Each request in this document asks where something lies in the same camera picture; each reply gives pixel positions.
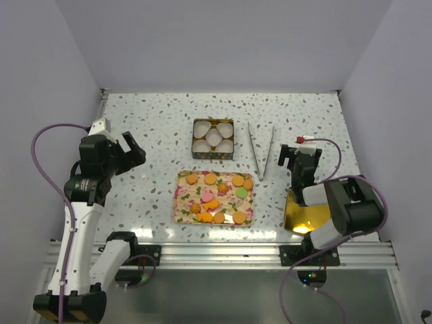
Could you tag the metal tongs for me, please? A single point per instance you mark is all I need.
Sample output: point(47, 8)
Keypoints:
point(261, 148)

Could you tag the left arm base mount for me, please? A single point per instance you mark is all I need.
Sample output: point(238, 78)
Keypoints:
point(147, 255)

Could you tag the scalloped orange cookie right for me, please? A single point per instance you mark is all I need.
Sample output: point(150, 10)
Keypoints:
point(248, 184)

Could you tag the white paper cup bottom-right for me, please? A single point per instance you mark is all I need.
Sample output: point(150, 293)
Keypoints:
point(225, 147)

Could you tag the floral serving tray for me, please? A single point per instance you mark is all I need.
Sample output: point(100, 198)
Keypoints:
point(214, 198)

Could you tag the round dotted orange cookie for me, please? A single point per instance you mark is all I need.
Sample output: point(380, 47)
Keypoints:
point(210, 179)

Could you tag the round orange cookie top-right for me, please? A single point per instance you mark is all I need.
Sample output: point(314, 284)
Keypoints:
point(238, 181)

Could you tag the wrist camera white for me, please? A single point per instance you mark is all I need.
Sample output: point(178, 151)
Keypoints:
point(101, 126)
point(306, 144)

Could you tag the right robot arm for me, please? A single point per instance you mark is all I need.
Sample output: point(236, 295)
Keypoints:
point(356, 209)

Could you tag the gold tin lid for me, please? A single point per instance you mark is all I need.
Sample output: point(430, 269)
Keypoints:
point(302, 220)

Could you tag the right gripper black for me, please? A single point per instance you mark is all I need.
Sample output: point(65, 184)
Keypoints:
point(286, 152)

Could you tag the pink sandwich cookie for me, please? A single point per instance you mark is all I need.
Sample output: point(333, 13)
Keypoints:
point(207, 197)

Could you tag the aluminium frame rail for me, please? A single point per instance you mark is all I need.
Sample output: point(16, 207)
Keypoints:
point(266, 256)

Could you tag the white paper cup top-left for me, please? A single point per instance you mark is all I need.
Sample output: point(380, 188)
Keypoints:
point(201, 127)

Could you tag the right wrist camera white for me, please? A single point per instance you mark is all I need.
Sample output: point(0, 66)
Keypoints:
point(306, 144)

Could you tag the green sandwich cookie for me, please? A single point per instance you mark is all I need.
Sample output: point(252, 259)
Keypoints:
point(241, 193)

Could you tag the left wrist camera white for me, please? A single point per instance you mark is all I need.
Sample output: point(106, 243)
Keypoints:
point(101, 126)

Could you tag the orange leaf cookie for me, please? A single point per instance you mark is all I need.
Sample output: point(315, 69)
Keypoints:
point(192, 178)

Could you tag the floral cookie tin box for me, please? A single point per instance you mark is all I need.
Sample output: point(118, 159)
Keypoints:
point(213, 155)

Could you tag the white paper cup centre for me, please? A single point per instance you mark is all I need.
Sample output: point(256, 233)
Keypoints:
point(213, 137)

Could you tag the white paper cup bottom-left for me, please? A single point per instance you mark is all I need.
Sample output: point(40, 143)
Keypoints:
point(201, 146)

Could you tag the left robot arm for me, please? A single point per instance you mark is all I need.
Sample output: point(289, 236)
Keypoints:
point(77, 292)

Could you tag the dotted round cookie bottom-right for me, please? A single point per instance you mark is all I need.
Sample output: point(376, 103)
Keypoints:
point(239, 217)

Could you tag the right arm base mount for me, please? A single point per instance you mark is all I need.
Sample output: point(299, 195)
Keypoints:
point(291, 254)

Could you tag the plain round orange cookie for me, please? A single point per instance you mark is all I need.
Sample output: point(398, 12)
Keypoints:
point(219, 218)

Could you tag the white paper cup top-right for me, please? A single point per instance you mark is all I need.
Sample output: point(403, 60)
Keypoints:
point(226, 129)

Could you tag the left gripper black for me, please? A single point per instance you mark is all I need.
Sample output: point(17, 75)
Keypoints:
point(131, 158)

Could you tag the swirl butter cookie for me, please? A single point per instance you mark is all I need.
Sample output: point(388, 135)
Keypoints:
point(195, 208)
point(223, 188)

